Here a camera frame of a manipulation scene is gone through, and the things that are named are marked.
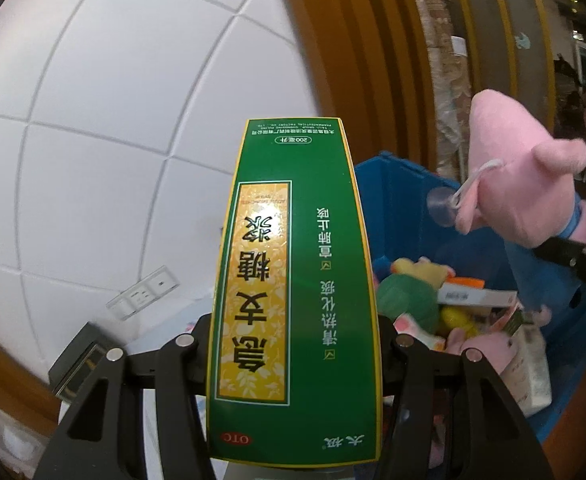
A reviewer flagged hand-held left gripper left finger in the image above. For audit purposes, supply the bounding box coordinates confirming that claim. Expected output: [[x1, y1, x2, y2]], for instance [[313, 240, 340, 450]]
[[33, 312, 213, 480]]

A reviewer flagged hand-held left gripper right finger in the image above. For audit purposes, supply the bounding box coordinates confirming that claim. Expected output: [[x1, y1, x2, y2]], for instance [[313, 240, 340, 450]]
[[377, 317, 555, 480]]

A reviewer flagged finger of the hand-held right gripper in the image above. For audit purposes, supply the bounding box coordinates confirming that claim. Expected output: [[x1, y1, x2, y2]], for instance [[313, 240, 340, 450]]
[[533, 235, 586, 308]]

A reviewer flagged pink pig plush toy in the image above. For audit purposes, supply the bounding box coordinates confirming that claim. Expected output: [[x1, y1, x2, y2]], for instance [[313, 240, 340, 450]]
[[425, 89, 586, 251]]

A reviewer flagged green medicine box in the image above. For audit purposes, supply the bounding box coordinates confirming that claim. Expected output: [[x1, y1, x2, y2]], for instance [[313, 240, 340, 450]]
[[205, 118, 385, 467]]

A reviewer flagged blue plastic container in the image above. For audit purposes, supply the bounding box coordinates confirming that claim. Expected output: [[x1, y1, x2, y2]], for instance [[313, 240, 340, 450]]
[[353, 150, 586, 436]]

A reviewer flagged pink white soft toy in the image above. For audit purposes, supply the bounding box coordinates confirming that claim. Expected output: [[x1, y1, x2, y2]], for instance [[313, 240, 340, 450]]
[[393, 312, 444, 351]]

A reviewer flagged green plush ball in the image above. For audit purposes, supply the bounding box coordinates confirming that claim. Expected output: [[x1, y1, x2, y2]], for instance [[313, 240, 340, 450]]
[[377, 272, 441, 336]]

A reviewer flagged yellow ball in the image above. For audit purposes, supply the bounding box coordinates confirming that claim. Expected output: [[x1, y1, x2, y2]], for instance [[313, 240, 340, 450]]
[[440, 307, 474, 333]]

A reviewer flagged white power strip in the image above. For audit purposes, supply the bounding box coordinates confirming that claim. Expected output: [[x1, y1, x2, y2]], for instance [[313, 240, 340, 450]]
[[105, 266, 181, 321]]

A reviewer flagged small orange green box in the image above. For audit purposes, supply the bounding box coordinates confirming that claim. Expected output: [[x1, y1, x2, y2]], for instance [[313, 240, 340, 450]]
[[502, 307, 525, 337]]

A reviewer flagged yellow plush toy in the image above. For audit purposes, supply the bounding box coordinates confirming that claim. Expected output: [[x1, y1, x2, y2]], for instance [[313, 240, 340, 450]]
[[392, 256, 456, 291]]

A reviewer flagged black coffee cup gift box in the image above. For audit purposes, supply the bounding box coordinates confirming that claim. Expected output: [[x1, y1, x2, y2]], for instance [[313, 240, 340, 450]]
[[48, 322, 124, 401]]

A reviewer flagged white soft packet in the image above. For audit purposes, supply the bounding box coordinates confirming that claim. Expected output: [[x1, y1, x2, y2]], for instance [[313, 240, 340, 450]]
[[498, 327, 553, 411]]

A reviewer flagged patterned fabric roll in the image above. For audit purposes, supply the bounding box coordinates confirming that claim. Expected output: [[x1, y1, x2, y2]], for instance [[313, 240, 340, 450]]
[[413, 0, 474, 183]]

